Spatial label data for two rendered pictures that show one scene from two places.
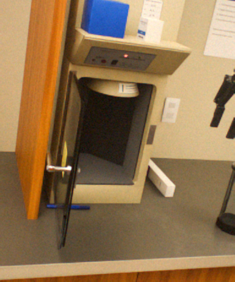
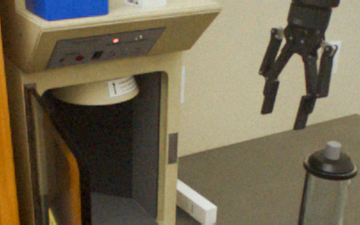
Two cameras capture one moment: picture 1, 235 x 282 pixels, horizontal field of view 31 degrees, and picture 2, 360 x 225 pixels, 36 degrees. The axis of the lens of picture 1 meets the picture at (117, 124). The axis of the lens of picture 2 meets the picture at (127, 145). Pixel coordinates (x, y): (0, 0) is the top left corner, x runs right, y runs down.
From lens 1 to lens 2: 0.33 m
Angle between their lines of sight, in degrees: 9
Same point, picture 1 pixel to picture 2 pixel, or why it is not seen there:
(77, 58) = (34, 64)
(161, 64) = (173, 38)
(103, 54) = (77, 47)
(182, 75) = not seen: hidden behind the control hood
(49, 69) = not seen: outside the picture
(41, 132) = (4, 204)
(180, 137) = (195, 120)
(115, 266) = not seen: outside the picture
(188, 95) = (195, 58)
